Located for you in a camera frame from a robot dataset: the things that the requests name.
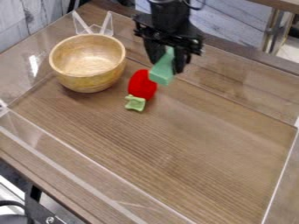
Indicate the wooden brown bowl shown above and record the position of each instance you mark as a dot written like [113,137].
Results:
[88,62]

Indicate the black table frame leg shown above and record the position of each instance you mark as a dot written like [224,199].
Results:
[35,213]

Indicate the red plush strawberry toy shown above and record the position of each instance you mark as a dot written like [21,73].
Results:
[140,90]

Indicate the metal table leg background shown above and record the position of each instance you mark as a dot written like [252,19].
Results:
[276,30]

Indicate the clear acrylic front barrier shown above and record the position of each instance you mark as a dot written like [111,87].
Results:
[87,188]

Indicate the green rectangular block stick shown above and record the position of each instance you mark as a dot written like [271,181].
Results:
[161,70]

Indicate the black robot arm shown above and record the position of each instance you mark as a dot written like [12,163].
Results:
[171,12]

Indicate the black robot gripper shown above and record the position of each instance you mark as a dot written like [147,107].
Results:
[185,38]

